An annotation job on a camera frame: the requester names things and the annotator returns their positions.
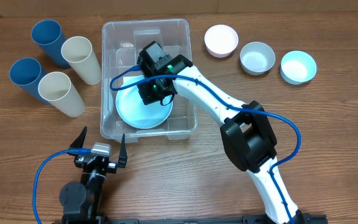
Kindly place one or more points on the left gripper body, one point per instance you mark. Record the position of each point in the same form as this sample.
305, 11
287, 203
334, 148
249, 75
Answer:
110, 165

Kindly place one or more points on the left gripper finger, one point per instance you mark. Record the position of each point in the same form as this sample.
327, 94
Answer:
122, 159
79, 141

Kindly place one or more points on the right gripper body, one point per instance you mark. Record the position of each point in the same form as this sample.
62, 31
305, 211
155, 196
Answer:
156, 89

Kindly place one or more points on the light blue plate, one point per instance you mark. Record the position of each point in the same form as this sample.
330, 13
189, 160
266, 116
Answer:
135, 113

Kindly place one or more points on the cream cup front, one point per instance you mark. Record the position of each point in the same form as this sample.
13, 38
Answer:
58, 90

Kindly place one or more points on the cream cup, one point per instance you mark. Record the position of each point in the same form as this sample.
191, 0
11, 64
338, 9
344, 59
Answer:
58, 90
78, 52

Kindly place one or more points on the pink bowl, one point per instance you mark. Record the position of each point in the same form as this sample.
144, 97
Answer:
221, 40

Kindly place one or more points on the grey bowl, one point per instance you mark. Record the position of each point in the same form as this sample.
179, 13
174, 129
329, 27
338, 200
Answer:
257, 58

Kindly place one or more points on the light blue bowl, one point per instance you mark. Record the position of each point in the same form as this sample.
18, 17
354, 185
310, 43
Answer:
298, 67

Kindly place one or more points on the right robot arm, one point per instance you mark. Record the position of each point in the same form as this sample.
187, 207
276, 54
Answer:
248, 138

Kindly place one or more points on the white label in bin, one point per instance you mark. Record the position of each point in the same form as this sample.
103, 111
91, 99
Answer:
129, 82

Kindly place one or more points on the cream cup rear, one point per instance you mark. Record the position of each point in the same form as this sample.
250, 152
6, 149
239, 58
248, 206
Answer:
78, 52

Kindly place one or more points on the dark blue cup front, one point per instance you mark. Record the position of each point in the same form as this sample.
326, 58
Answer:
27, 73

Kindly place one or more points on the dark blue cup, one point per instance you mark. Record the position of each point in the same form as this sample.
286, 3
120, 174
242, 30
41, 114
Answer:
49, 36
27, 73

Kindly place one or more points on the dark blue cup rear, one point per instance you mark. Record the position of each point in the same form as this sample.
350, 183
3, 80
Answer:
49, 36

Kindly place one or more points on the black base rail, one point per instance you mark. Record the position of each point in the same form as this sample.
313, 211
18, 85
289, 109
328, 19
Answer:
246, 219

